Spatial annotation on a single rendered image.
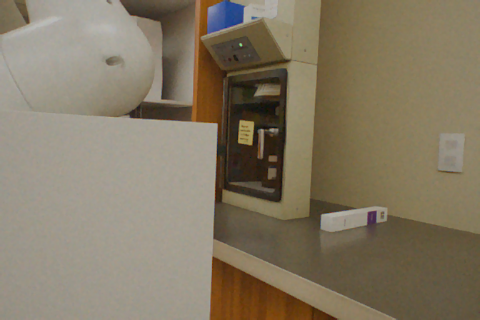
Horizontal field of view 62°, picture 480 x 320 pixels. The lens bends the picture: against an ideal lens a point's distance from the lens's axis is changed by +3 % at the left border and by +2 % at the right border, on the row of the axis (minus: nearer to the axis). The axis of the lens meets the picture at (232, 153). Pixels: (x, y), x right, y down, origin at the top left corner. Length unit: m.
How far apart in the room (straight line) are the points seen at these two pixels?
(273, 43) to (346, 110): 0.53
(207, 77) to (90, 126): 1.16
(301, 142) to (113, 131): 0.95
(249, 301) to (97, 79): 0.63
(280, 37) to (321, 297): 0.72
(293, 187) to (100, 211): 0.94
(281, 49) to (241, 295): 0.66
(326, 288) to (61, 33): 0.54
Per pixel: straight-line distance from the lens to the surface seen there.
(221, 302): 1.02
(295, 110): 1.19
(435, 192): 1.40
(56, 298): 0.32
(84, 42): 0.45
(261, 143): 1.16
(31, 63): 0.46
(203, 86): 1.43
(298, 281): 0.76
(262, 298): 0.89
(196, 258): 0.36
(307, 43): 1.24
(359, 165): 1.54
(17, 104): 0.46
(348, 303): 0.69
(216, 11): 1.34
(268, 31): 1.15
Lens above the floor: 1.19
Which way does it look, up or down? 3 degrees down
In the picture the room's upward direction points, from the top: 2 degrees clockwise
